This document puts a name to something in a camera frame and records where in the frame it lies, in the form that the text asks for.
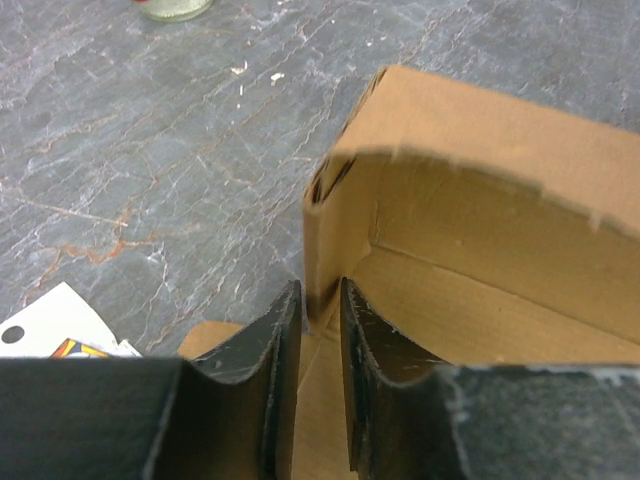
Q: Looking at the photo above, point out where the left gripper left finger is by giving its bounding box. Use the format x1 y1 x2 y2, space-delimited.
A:
1 281 302 479

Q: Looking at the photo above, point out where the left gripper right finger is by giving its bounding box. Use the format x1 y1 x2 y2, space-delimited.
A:
339 278 639 479

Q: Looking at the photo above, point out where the brown cardboard box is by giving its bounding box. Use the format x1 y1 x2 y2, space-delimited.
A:
177 63 640 480

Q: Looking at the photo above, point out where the small white packet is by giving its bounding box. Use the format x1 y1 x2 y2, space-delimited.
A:
1 283 139 358

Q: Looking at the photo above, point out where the clear glass bottle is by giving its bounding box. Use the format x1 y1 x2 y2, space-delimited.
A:
133 0 213 22

